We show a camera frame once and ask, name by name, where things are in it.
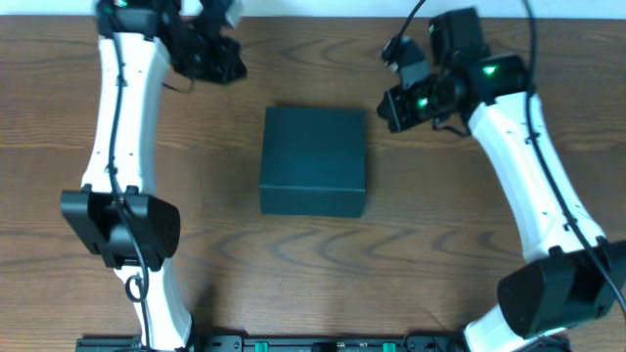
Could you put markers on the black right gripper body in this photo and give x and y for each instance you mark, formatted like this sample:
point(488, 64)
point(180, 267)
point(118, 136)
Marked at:
point(394, 111)

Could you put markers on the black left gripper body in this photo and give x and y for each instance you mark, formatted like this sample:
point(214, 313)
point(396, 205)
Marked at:
point(221, 63)

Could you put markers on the black storage box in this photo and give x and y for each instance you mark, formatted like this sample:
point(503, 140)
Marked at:
point(313, 162)

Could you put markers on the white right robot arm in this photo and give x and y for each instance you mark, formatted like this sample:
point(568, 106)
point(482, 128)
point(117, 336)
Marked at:
point(572, 273)

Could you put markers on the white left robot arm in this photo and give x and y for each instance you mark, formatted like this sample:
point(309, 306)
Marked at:
point(116, 212)

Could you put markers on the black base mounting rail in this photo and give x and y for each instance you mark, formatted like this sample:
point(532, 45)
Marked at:
point(238, 343)

